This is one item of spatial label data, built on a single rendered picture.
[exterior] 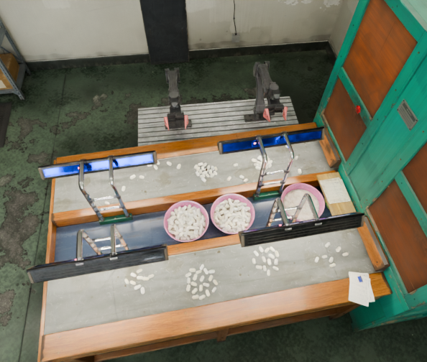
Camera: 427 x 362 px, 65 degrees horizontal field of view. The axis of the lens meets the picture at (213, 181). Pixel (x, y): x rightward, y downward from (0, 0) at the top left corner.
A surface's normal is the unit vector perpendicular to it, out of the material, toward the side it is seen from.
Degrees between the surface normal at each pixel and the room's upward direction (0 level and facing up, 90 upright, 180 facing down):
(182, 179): 0
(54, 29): 90
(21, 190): 0
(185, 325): 0
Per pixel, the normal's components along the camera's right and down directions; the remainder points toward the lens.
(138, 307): 0.00, -0.52
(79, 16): 0.12, 0.84
